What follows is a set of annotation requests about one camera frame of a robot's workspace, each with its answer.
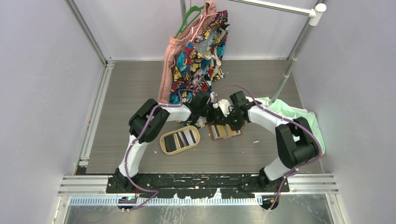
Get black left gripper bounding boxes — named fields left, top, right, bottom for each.
left=198, top=102, right=227, bottom=126

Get brown leather card holder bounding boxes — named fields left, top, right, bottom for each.
left=208, top=124, right=242, bottom=140

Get beige oval card tray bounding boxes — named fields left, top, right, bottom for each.
left=159, top=125, right=201, bottom=156

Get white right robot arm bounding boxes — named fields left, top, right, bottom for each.
left=215, top=91, right=321, bottom=192

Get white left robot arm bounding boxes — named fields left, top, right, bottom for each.
left=114, top=91, right=217, bottom=193

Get stack of dark cards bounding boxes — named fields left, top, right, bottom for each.
left=164, top=130, right=198, bottom=153

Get colourful comic print shorts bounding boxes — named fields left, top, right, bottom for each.
left=168, top=11, right=230, bottom=129

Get pink hanging garment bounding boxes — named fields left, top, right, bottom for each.
left=157, top=1, right=218, bottom=105

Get mint green cartoon cloth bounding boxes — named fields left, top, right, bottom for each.
left=255, top=97, right=325, bottom=156

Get pink clothes hanger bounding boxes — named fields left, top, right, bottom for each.
left=188, top=1, right=217, bottom=42

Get green clothes hanger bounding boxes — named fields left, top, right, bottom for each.
left=174, top=4, right=207, bottom=38

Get white clothes rack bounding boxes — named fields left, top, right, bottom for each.
left=180, top=0, right=327, bottom=104

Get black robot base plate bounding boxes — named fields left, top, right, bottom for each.
left=106, top=173, right=289, bottom=199

